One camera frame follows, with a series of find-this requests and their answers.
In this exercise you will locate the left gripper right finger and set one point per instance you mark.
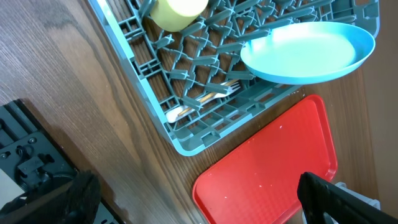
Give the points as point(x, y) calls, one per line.
point(323, 202)

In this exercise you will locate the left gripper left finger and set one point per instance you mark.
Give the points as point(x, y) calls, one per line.
point(62, 200)

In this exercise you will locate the white plastic fork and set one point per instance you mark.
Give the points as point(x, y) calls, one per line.
point(170, 115)

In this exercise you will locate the large light blue plate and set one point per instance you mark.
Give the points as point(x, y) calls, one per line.
point(308, 53)

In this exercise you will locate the wooden chopstick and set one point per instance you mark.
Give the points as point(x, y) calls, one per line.
point(233, 86)

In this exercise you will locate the yellow plastic cup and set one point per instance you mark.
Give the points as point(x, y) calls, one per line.
point(175, 15)

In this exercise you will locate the grey plastic dishwasher rack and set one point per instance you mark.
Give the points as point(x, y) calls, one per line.
point(171, 69)

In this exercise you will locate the red plastic serving tray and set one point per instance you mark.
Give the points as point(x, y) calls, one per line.
point(257, 181)

